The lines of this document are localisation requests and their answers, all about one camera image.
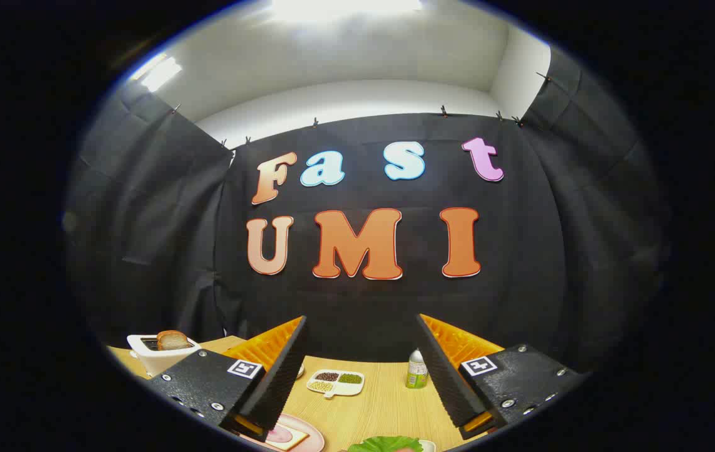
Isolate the green label metal bottle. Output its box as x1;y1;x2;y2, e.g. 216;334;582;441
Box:
406;349;429;389

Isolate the brown-crusted bread slice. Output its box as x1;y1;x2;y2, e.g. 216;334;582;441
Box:
156;330;190;351

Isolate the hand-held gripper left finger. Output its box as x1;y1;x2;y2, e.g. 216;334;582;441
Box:
147;316;308;442

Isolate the white toaster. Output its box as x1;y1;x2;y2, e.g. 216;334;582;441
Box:
127;333;202;377

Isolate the pink plate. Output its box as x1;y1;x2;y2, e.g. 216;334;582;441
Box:
241;413;325;452

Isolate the divided white dish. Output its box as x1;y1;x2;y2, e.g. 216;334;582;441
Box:
306;369;365;399

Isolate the square toast slice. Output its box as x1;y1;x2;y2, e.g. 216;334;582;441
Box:
263;424;311;451

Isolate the black backdrop cloth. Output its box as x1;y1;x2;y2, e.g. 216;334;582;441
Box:
65;47;672;377

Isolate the green lettuce leaf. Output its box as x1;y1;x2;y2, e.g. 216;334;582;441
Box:
348;436;424;452

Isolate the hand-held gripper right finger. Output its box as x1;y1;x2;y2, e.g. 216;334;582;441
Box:
417;314;587;440

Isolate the ceiling light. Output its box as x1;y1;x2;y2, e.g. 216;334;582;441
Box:
131;55;183;94
269;0;424;23

